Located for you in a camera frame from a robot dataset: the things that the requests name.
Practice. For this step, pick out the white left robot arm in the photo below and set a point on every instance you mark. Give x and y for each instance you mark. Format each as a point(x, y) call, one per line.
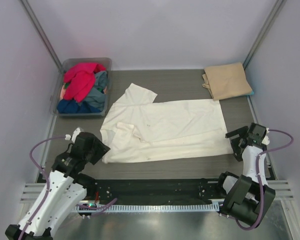
point(65, 187)

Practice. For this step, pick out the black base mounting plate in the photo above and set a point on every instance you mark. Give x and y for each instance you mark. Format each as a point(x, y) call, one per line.
point(156, 192)

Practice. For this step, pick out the peach pink garment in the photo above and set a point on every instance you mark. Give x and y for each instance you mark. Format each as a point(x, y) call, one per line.
point(62, 92)

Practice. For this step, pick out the red t shirt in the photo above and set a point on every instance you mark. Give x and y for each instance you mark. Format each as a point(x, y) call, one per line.
point(81, 78)

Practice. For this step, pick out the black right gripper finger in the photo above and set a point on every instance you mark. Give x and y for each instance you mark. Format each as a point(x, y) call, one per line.
point(237, 132)
point(236, 148)

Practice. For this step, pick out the slotted cable duct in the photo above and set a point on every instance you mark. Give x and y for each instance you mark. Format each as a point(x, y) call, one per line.
point(214, 207)

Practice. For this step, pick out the right aluminium frame post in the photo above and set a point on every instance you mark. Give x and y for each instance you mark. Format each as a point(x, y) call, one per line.
point(265, 29)

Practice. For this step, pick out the right round black base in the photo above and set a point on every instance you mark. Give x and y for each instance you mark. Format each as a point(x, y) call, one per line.
point(223, 213)

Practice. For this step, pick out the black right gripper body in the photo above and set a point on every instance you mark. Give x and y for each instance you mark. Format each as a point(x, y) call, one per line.
point(241, 141)

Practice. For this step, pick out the left aluminium frame post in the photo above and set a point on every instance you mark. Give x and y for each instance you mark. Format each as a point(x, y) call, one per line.
point(41, 33)

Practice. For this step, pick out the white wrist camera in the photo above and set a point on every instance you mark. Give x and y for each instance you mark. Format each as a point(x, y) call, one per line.
point(266, 140)
point(72, 137)

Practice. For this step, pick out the folded beige t shirt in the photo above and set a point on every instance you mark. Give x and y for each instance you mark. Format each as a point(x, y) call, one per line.
point(226, 81)

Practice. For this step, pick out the round black base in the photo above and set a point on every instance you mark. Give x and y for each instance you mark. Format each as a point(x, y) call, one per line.
point(85, 210)
point(223, 213)

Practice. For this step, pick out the clear plastic bin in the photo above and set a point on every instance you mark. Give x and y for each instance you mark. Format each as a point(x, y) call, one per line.
point(66, 65)

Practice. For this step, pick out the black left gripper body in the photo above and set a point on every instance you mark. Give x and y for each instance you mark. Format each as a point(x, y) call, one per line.
point(100, 150)

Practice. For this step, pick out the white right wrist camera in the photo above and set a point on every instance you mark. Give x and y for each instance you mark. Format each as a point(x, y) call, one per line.
point(266, 140)

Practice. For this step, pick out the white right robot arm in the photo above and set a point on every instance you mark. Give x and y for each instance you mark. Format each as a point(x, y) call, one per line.
point(247, 197)

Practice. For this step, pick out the white t shirt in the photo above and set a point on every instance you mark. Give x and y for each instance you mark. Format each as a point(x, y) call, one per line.
point(137, 129)

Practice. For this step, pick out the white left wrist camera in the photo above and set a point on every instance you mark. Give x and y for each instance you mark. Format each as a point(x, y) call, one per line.
point(72, 137)

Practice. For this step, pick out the grey blue t shirt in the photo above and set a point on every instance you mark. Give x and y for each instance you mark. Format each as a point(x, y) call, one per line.
point(96, 98)

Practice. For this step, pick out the aluminium frame post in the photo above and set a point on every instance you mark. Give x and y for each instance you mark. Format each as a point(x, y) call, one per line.
point(41, 33)
point(265, 29)

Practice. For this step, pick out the dark blue t shirt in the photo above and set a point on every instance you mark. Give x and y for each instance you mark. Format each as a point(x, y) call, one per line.
point(72, 107)

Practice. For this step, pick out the left round black base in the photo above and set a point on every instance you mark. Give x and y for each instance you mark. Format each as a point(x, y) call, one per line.
point(85, 210)

